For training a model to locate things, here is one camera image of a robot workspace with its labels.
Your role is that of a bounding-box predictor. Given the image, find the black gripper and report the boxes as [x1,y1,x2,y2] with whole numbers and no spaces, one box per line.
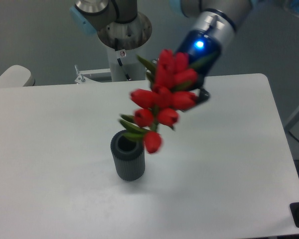
[176,30,222,107]

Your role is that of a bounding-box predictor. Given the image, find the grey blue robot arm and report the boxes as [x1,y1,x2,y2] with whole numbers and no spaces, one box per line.
[70,0,256,104]

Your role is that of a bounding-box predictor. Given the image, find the dark grey ribbed vase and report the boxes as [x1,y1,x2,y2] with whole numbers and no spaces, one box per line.
[110,130,145,181]

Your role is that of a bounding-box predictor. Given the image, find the white metal base frame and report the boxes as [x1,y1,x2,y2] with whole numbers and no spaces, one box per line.
[74,63,147,84]

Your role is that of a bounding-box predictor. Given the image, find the white chair armrest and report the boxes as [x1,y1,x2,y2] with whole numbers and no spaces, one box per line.
[0,65,35,89]

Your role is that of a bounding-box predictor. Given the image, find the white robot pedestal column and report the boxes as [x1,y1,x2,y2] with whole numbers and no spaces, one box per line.
[97,12,152,82]

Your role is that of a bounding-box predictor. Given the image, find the red tulip bouquet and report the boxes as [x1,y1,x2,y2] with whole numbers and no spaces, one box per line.
[119,49,218,154]

